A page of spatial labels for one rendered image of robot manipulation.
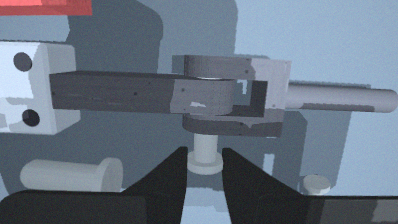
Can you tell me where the red block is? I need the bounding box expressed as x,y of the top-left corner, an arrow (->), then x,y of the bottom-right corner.
0,0 -> 92,16

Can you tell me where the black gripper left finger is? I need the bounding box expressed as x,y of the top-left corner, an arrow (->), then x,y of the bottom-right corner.
0,146 -> 188,224

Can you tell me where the grey metal plate with four holes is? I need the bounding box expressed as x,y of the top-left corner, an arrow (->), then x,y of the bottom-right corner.
0,42 -> 81,135

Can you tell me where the grey headed pin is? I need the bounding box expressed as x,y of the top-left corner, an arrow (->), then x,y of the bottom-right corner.
20,157 -> 123,192
303,175 -> 330,195
187,133 -> 223,175

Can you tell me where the dark grey flat bar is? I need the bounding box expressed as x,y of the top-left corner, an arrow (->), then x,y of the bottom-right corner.
49,70 -> 235,115

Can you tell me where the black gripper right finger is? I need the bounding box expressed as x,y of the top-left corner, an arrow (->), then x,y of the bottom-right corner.
222,148 -> 398,224

